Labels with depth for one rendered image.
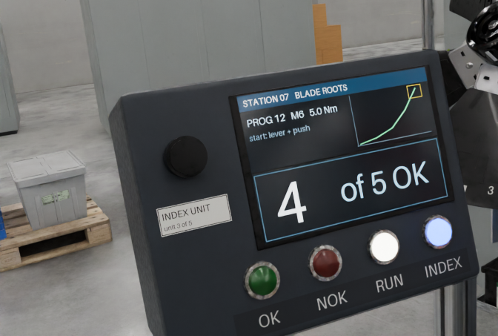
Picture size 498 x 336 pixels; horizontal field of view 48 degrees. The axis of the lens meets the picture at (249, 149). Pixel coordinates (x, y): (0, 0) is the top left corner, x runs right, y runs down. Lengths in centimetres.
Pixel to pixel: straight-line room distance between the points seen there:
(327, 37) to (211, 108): 891
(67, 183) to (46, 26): 952
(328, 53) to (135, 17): 401
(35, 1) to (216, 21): 693
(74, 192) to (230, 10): 362
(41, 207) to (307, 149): 318
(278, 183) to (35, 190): 313
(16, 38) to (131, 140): 1250
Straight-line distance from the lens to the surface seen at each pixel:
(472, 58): 126
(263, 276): 39
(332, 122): 42
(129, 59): 629
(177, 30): 638
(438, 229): 46
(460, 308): 60
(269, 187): 40
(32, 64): 1288
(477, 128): 112
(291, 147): 41
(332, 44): 936
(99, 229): 351
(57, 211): 356
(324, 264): 41
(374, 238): 44
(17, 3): 1288
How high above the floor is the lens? 130
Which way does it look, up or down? 14 degrees down
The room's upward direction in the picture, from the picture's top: 6 degrees counter-clockwise
